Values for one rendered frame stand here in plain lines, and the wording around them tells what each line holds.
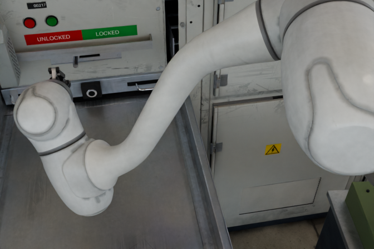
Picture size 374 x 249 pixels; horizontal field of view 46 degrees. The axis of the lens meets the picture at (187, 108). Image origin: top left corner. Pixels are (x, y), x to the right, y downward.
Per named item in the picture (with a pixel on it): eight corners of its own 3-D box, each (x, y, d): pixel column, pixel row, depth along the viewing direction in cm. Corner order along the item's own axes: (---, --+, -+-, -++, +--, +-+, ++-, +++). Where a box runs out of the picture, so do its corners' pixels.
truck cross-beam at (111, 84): (175, 86, 145) (175, 71, 141) (5, 105, 138) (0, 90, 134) (173, 77, 149) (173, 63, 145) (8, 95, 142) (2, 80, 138)
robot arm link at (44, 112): (14, 90, 92) (42, 145, 95) (-7, 104, 77) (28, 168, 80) (62, 70, 93) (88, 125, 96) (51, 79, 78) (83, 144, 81)
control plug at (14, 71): (19, 87, 123) (1, 33, 111) (1, 89, 122) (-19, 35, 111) (21, 70, 129) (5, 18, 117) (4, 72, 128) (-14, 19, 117)
